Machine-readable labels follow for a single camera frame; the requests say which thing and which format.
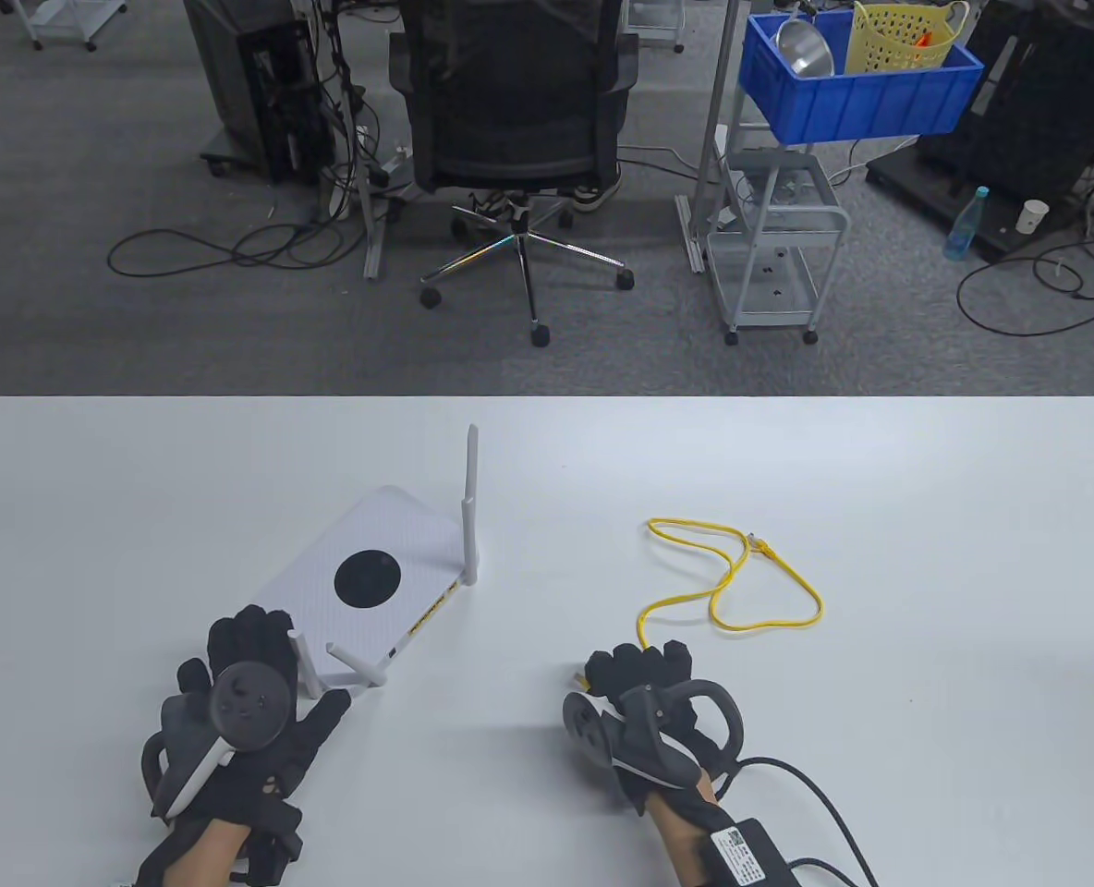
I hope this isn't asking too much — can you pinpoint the person's right hand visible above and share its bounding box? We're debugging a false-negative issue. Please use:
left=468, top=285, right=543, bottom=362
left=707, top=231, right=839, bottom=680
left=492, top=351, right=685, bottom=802
left=586, top=640, right=742, bottom=816

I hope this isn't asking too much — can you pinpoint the person's left hand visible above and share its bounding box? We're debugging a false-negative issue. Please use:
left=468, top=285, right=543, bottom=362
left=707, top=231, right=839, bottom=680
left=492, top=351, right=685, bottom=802
left=143, top=605, right=352, bottom=832

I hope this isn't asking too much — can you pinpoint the yellow ethernet cable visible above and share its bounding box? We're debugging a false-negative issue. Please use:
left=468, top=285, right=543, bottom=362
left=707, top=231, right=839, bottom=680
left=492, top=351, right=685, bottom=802
left=573, top=517, right=825, bottom=692

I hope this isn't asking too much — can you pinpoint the white router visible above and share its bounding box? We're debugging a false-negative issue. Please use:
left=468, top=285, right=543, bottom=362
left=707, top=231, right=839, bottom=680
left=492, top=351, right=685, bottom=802
left=251, top=425, right=481, bottom=697

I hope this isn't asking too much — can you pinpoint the person's right forearm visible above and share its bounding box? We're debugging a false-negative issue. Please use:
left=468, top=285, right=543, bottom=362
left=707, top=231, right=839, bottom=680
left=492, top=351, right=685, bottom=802
left=644, top=776, right=742, bottom=887

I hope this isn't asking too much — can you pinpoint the person's left forearm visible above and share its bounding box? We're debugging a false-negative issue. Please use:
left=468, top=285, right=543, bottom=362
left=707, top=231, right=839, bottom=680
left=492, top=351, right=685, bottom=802
left=136, top=813, right=252, bottom=887

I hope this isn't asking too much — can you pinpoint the black and white controller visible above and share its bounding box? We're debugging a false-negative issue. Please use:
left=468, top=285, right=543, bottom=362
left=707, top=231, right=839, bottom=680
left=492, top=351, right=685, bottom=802
left=563, top=679, right=745, bottom=786
left=140, top=663, right=297, bottom=821

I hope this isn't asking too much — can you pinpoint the white metal cart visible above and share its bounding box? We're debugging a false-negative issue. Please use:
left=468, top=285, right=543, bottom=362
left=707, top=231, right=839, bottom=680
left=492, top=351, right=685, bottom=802
left=706, top=88, right=851, bottom=348

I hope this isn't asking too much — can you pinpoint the blue water bottle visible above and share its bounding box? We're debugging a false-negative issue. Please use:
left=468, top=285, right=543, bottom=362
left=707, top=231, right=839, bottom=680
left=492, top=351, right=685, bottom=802
left=942, top=186, right=991, bottom=262

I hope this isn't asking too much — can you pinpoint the black computer cabinet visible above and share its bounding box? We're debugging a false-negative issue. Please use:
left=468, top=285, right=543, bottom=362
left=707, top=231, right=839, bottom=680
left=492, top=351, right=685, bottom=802
left=182, top=0, right=335, bottom=183

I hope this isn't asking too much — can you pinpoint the black mesh office chair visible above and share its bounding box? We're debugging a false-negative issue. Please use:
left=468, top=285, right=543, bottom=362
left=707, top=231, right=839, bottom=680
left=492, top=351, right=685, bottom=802
left=388, top=0, right=640, bottom=348

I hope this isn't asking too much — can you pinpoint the blue plastic bin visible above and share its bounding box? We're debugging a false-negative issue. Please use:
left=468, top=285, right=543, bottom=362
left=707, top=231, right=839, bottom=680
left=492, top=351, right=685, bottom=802
left=741, top=11, right=985, bottom=146

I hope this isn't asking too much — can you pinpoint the metal bowl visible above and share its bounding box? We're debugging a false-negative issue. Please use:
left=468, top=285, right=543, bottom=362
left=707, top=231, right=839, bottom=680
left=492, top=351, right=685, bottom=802
left=773, top=17, right=836, bottom=79

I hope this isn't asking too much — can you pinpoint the white wheeled cart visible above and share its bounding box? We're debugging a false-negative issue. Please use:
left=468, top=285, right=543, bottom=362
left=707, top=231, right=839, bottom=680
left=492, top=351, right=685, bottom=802
left=621, top=0, right=687, bottom=54
left=0, top=0, right=128, bottom=52

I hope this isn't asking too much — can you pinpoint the yellow plastic basket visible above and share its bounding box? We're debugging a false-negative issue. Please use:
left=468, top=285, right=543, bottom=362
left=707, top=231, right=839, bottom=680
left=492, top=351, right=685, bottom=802
left=845, top=0, right=971, bottom=75

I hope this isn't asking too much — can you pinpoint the black equipment case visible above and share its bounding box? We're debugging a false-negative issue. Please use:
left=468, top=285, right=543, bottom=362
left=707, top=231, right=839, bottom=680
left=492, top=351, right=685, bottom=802
left=866, top=0, right=1094, bottom=260

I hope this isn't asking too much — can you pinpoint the black wrist camera unit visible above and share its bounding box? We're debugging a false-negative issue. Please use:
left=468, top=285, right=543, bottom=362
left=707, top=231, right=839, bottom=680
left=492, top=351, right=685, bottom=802
left=233, top=804, right=306, bottom=887
left=709, top=818, right=793, bottom=887

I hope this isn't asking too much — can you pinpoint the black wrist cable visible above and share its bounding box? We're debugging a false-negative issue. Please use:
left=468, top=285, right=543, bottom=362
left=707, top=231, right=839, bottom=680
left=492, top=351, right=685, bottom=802
left=736, top=758, right=881, bottom=887

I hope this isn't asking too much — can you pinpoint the black floor cable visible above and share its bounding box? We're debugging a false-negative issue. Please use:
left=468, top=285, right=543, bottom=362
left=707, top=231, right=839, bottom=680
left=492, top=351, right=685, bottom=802
left=956, top=231, right=1094, bottom=338
left=106, top=208, right=345, bottom=278

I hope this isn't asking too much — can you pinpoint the aluminium frame post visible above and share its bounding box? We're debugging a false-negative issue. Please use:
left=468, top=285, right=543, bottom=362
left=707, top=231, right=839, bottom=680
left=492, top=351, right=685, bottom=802
left=323, top=0, right=389, bottom=281
left=676, top=0, right=742, bottom=275

